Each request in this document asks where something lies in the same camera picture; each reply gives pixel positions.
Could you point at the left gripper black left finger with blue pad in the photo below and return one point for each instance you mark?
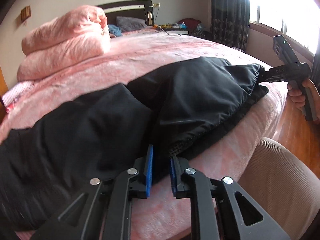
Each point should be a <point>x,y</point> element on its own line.
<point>101,209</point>

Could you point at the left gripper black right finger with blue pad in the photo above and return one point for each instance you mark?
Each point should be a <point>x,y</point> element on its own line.
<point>221,209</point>

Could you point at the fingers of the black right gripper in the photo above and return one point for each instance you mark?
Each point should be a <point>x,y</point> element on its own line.
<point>264,74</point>

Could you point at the black pants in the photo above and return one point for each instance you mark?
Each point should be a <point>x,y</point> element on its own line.
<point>182,109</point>

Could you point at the person's right hand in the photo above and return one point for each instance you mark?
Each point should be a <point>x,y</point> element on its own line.
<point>299,99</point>

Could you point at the pink bed cover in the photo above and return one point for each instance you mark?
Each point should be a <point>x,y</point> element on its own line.
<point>129,57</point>

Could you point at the window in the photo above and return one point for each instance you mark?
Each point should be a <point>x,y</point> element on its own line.
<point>298,19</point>

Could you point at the dark patterned curtain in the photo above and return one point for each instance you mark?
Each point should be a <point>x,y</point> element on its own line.
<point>230,22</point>

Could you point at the dark red cloth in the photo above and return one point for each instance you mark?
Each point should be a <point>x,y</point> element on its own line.
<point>190,23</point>

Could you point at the cluttered white nightstand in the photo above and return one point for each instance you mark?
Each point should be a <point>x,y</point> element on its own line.
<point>179,29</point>

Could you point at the dark wooden headboard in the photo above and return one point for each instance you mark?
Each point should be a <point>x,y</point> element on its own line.
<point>142,9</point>

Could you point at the white pink striped cloth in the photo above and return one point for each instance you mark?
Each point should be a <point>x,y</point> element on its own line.
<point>15,92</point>

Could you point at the grey pillow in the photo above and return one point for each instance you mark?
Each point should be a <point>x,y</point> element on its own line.
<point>128,24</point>

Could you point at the blue cloth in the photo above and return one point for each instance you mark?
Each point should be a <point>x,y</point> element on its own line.
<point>114,30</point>

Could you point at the folded pink quilt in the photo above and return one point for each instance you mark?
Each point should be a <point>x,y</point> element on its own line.
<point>76,36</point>

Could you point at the wooden wall switch plate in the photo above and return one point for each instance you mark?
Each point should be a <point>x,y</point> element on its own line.
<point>25,13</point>

